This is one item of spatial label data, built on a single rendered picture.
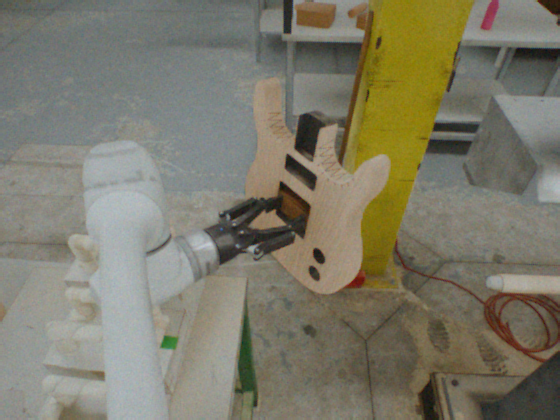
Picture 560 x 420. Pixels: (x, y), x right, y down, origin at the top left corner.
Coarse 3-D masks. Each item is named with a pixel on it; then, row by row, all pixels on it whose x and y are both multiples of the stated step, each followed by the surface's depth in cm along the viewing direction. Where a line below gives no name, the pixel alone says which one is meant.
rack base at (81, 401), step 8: (48, 400) 83; (80, 400) 83; (88, 400) 83; (96, 400) 84; (104, 400) 84; (168, 400) 84; (64, 408) 82; (72, 408) 82; (80, 408) 82; (88, 408) 82; (96, 408) 82; (104, 408) 82; (168, 408) 83; (40, 416) 81; (64, 416) 81; (72, 416) 81; (80, 416) 81; (88, 416) 81; (96, 416) 81; (104, 416) 81
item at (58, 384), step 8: (48, 376) 76; (56, 376) 77; (64, 376) 77; (48, 384) 75; (56, 384) 75; (64, 384) 75; (72, 384) 75; (80, 384) 75; (88, 384) 75; (96, 384) 75; (104, 384) 75; (56, 392) 75; (64, 392) 75; (72, 392) 75; (80, 392) 75; (88, 392) 75; (96, 392) 74; (104, 392) 74
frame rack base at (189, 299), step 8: (96, 256) 91; (72, 272) 88; (80, 272) 88; (64, 280) 86; (72, 280) 86; (80, 280) 86; (88, 280) 86; (200, 280) 101; (192, 288) 94; (200, 288) 101; (176, 296) 85; (184, 296) 88; (192, 296) 95; (200, 296) 102; (160, 304) 89; (168, 304) 88; (176, 304) 88; (184, 304) 89; (192, 304) 95; (192, 312) 96; (192, 320) 96; (192, 328) 96
